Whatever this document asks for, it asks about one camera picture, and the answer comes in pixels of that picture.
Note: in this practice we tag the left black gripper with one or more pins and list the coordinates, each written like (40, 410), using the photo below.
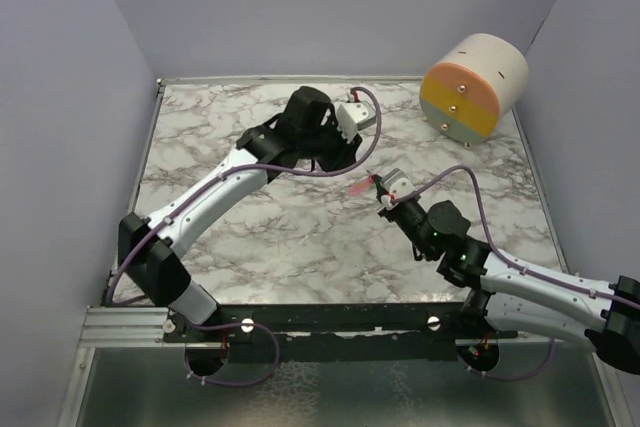
(347, 152)

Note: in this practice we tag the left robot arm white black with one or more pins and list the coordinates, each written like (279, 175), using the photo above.
(150, 248)

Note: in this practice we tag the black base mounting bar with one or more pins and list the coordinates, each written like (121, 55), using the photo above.
(336, 332)

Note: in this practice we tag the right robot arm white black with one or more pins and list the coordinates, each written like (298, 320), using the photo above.
(516, 295)

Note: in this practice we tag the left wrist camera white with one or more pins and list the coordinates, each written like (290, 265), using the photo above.
(353, 117)

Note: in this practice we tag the pink key tag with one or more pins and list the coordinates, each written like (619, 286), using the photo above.
(362, 186)

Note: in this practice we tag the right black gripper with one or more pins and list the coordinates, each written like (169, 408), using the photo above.
(383, 211)

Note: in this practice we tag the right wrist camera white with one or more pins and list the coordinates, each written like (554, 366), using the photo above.
(395, 184)

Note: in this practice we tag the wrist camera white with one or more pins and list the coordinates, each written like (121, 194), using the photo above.
(353, 117)
(395, 184)

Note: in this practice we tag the aluminium frame rail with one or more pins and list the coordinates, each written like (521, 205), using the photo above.
(126, 327)

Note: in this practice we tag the round three-drawer mini cabinet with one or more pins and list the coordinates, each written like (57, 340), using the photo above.
(466, 93)

